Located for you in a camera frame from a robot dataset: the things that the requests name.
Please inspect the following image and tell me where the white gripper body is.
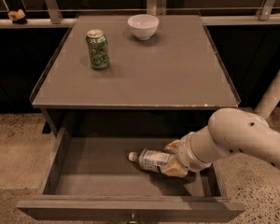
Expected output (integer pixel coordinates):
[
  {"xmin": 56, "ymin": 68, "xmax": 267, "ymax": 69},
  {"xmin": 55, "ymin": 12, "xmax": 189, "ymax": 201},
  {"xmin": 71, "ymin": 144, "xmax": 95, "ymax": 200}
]
[{"xmin": 176, "ymin": 132, "xmax": 211, "ymax": 173}]

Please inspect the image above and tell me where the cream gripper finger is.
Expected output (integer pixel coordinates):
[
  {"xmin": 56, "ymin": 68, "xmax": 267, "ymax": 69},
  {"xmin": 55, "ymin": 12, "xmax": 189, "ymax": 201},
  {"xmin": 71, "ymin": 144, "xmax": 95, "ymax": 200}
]
[
  {"xmin": 161, "ymin": 160, "xmax": 188, "ymax": 178},
  {"xmin": 163, "ymin": 140, "xmax": 179, "ymax": 154}
]

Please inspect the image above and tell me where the clear blue-label plastic bottle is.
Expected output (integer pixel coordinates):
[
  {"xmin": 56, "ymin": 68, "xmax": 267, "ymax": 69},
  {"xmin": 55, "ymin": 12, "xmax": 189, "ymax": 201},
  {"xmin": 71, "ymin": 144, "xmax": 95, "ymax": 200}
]
[{"xmin": 128, "ymin": 149, "xmax": 175, "ymax": 174}]

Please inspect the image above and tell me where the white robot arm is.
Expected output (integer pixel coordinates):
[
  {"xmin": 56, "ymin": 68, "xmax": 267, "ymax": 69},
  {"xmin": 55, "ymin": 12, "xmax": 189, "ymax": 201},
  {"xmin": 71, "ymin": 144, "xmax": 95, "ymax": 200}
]
[{"xmin": 161, "ymin": 108, "xmax": 280, "ymax": 178}]

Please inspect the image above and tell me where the grey cabinet with top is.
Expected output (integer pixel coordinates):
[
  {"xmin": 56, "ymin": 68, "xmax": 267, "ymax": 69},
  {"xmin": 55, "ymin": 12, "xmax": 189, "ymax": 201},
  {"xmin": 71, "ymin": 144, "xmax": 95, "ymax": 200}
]
[{"xmin": 31, "ymin": 15, "xmax": 240, "ymax": 131}]

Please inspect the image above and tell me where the metal drawer knob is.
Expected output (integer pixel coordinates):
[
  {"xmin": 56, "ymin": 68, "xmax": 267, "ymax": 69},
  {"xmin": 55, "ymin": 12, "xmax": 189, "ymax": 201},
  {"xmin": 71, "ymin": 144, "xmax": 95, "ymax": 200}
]
[{"xmin": 127, "ymin": 213, "xmax": 138, "ymax": 224}]

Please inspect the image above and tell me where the open grey top drawer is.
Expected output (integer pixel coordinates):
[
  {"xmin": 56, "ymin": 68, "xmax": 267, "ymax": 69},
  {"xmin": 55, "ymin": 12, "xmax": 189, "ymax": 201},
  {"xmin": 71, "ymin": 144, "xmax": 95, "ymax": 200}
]
[{"xmin": 17, "ymin": 126, "xmax": 245, "ymax": 224}]

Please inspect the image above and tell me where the white ceramic bowl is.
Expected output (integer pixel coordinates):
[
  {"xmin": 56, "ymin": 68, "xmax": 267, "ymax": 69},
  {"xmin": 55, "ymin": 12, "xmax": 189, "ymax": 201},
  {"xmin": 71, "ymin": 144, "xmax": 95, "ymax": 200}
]
[{"xmin": 128, "ymin": 14, "xmax": 159, "ymax": 40}]

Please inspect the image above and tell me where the green soda can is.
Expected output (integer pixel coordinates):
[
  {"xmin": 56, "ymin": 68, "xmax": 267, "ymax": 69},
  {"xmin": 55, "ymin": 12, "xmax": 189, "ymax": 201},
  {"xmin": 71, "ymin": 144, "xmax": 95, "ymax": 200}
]
[{"xmin": 86, "ymin": 29, "xmax": 109, "ymax": 70}]

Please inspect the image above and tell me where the small yellow black object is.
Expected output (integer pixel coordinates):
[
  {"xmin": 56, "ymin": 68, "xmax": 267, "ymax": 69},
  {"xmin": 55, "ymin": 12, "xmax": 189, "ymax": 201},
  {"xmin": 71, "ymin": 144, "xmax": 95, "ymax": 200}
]
[{"xmin": 7, "ymin": 9, "xmax": 27, "ymax": 24}]

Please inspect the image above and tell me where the white cylindrical post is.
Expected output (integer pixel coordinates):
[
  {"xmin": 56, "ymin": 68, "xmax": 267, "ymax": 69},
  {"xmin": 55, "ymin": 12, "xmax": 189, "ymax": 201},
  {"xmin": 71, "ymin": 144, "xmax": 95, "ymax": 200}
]
[{"xmin": 254, "ymin": 69, "xmax": 280, "ymax": 119}]

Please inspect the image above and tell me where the metal railing frame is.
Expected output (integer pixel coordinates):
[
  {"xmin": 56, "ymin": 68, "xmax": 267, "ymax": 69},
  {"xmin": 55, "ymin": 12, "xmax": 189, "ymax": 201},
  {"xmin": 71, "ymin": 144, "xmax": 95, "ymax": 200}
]
[{"xmin": 0, "ymin": 0, "xmax": 280, "ymax": 26}]

